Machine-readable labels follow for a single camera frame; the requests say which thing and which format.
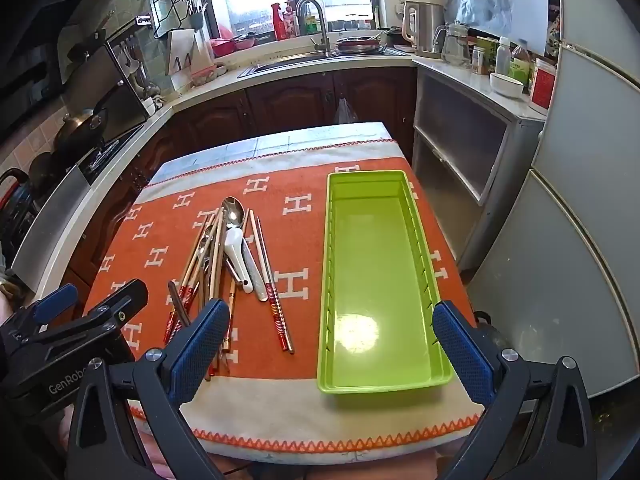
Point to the grey frosted cabinet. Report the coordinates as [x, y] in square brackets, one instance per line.
[460, 125]

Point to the dark wok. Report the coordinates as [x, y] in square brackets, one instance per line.
[80, 127]

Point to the orange printed blanket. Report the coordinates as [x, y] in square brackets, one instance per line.
[305, 240]

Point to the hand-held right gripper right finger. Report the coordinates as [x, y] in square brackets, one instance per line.
[462, 350]

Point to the gas stove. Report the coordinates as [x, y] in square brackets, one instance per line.
[107, 152]

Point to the glass teapot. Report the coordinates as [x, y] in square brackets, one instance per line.
[455, 47]

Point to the red labelled jar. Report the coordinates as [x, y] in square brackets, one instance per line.
[542, 85]

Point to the large metal spoon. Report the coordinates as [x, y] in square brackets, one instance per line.
[233, 210]

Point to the small spice jar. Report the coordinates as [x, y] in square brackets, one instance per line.
[480, 62]

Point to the dark cooking pot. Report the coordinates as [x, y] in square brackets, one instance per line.
[390, 36]

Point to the steel kitchen faucet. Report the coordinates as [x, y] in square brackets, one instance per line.
[325, 30]

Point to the dark wooden kitchen cabinets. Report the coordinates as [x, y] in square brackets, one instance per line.
[300, 100]

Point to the stack of dishes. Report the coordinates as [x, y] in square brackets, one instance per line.
[357, 45]

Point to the white plastic bottle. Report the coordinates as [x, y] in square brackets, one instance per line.
[503, 55]

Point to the hanging plastic bag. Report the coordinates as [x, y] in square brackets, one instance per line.
[345, 112]

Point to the green plastic utensil tray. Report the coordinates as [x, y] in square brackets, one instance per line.
[380, 260]

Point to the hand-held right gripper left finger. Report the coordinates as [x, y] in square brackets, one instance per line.
[200, 350]

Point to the white ceramic spoon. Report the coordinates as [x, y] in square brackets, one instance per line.
[235, 245]

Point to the black frying pan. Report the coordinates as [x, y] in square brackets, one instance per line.
[87, 45]

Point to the white kitchen countertop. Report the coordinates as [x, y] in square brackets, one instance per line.
[210, 90]

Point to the grey utensil holder cup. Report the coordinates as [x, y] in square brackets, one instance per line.
[196, 20]

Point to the steel electric kettle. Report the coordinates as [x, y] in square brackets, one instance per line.
[425, 30]

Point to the red striped light chopstick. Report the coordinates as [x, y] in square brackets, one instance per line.
[186, 297]
[275, 305]
[171, 325]

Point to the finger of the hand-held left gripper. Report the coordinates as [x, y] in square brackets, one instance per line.
[55, 301]
[122, 305]

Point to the white bowl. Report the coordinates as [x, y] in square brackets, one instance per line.
[506, 87]

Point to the red plastic bowl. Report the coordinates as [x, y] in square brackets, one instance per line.
[222, 47]

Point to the brown bottle green label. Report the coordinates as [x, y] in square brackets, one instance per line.
[521, 67]

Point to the red spray bottle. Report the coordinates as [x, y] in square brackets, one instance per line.
[278, 22]

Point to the wooden chopstick printed end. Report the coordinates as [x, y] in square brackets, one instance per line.
[230, 310]

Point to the white cutting board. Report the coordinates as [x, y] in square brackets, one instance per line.
[180, 55]

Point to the stainless steel splash guard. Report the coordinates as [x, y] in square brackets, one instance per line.
[125, 85]

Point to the red patterned bottle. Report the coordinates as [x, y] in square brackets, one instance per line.
[291, 22]

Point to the black range hood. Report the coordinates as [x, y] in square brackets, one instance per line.
[30, 35]

